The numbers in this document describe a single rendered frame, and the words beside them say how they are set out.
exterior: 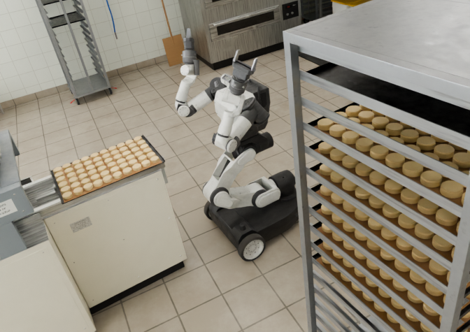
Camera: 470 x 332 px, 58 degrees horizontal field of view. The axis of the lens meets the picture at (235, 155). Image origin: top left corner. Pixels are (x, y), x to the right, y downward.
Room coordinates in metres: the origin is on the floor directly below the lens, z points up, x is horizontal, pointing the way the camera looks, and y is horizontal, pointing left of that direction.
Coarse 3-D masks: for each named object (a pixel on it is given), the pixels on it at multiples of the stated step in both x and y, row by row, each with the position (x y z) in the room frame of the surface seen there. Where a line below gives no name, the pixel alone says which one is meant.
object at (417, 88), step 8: (304, 48) 1.17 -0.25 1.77; (320, 56) 1.11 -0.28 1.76; (328, 56) 1.08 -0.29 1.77; (344, 64) 1.03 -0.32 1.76; (352, 64) 1.00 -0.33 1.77; (360, 72) 0.98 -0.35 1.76; (368, 72) 0.96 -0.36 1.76; (376, 72) 0.93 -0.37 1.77; (392, 80) 0.89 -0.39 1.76; (400, 80) 0.87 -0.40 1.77; (408, 88) 0.85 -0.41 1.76; (416, 88) 0.83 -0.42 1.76; (424, 88) 0.81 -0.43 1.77; (432, 96) 0.79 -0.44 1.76; (440, 96) 0.77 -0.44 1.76; (448, 96) 0.76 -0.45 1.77; (456, 104) 0.74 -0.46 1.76; (464, 104) 0.72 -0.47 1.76
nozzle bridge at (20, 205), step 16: (0, 144) 2.12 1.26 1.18; (0, 176) 1.77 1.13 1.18; (16, 176) 1.75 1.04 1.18; (0, 192) 1.63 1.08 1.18; (16, 192) 1.65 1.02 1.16; (0, 208) 1.61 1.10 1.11; (16, 208) 1.63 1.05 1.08; (32, 208) 1.66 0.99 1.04; (0, 224) 1.59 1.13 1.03; (0, 240) 1.58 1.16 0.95; (16, 240) 1.60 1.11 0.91; (0, 256) 1.57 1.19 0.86
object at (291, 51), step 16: (288, 32) 1.19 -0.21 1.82; (288, 48) 1.19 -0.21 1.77; (288, 64) 1.20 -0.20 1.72; (288, 80) 1.21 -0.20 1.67; (288, 96) 1.21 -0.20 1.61; (304, 160) 1.20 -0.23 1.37; (304, 176) 1.20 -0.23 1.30; (304, 192) 1.19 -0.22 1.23; (304, 208) 1.19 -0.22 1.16; (304, 224) 1.19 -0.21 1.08; (304, 240) 1.19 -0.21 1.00; (304, 256) 1.20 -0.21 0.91; (304, 272) 1.21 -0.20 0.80; (304, 288) 1.21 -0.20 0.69
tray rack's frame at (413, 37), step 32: (384, 0) 1.35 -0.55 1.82; (416, 0) 1.29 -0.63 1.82; (448, 0) 1.23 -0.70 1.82; (320, 32) 1.15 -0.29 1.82; (352, 32) 1.10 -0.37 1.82; (384, 32) 1.06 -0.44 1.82; (416, 32) 1.02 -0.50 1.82; (448, 32) 0.98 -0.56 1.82; (384, 64) 0.87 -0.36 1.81; (416, 64) 0.83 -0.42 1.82; (448, 64) 0.80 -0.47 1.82; (448, 288) 0.66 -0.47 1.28; (448, 320) 0.65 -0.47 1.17
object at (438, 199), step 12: (312, 132) 1.16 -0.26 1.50; (336, 144) 1.06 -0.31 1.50; (360, 156) 0.97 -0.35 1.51; (384, 168) 0.90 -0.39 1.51; (396, 180) 0.86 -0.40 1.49; (408, 180) 0.83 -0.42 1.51; (420, 192) 0.79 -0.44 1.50; (432, 192) 0.76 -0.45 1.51; (444, 204) 0.73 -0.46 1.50; (456, 204) 0.71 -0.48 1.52
